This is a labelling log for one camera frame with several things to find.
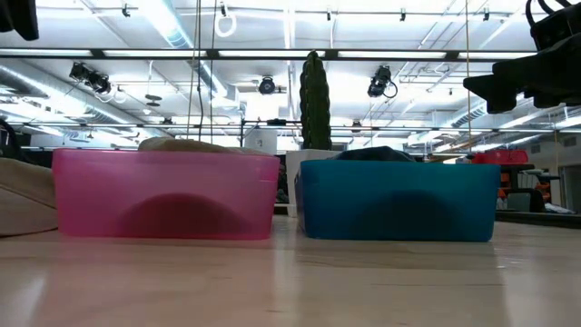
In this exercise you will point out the tan hat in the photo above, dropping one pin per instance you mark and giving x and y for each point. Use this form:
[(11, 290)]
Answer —
[(25, 200), (181, 145)]

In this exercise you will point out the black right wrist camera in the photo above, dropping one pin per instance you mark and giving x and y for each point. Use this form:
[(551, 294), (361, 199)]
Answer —
[(556, 29)]

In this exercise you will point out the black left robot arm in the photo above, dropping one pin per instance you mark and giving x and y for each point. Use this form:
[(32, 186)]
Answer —
[(9, 145)]

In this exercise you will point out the red crate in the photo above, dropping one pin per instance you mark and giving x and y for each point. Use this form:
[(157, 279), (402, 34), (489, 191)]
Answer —
[(499, 157)]

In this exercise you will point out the pink translucent plastic bin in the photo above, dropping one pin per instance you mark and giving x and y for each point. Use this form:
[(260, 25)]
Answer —
[(163, 181)]

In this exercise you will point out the green cactus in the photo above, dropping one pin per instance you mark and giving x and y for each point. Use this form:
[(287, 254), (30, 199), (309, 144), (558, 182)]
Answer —
[(315, 104)]

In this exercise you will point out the black overhead frame beam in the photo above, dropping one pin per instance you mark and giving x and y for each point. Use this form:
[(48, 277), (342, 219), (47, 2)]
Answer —
[(181, 54)]

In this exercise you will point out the blue plastic bin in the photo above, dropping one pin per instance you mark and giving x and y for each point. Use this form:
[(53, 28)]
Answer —
[(399, 200)]

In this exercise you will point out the blue denim hat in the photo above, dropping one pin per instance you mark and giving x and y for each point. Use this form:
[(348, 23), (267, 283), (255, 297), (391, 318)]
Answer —
[(377, 154)]

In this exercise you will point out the white box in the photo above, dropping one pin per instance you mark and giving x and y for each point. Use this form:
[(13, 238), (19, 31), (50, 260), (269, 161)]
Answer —
[(261, 141)]

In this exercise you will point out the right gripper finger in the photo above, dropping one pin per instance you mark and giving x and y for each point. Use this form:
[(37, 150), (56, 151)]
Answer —
[(542, 77), (497, 93)]

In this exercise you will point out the black aluminium table frame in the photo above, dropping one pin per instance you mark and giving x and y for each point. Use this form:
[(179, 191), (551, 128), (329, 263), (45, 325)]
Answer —
[(535, 219)]

